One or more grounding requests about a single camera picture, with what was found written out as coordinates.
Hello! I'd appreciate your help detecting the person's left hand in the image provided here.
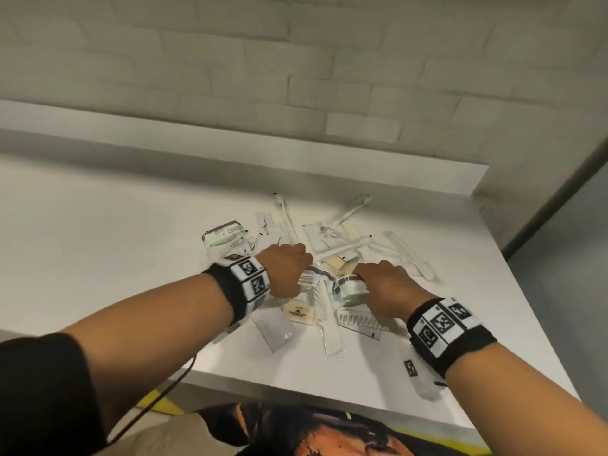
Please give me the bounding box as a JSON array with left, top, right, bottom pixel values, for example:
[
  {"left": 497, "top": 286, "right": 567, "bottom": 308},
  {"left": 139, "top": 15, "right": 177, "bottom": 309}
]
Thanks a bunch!
[{"left": 256, "top": 243, "right": 313, "bottom": 300}]

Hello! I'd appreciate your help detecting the person's right hand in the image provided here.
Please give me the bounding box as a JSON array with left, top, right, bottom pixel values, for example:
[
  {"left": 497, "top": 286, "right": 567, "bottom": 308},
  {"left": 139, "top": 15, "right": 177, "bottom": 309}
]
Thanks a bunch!
[{"left": 353, "top": 260, "right": 436, "bottom": 321}]

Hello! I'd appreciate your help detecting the person's left forearm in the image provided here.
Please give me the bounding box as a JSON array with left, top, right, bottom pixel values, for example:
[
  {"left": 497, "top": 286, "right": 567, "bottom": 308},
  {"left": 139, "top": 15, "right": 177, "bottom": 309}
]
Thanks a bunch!
[{"left": 59, "top": 271, "right": 236, "bottom": 445}]

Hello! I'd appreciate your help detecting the person's right forearm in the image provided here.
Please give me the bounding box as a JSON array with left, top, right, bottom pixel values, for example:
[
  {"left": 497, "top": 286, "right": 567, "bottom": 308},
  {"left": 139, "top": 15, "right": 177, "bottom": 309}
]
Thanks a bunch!
[{"left": 446, "top": 341, "right": 608, "bottom": 456}]

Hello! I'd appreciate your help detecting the dark door frame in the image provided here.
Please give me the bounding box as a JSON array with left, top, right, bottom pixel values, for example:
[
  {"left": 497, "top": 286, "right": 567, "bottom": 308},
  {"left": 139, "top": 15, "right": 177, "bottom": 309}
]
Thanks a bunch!
[{"left": 503, "top": 137, "right": 608, "bottom": 257}]

